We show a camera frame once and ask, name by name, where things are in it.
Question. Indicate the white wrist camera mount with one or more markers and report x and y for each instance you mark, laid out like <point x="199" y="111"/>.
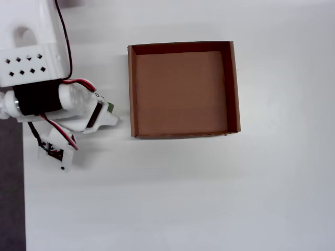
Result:
<point x="56" y="154"/>

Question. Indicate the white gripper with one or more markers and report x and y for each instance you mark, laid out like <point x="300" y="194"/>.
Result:
<point x="104" y="119"/>

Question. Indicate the brown cardboard box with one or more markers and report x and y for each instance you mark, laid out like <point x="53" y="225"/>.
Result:
<point x="180" y="91"/>

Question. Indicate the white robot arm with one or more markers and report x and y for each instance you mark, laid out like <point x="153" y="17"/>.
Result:
<point x="26" y="26"/>

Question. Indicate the green cube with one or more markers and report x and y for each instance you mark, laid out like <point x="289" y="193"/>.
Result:
<point x="111" y="107"/>

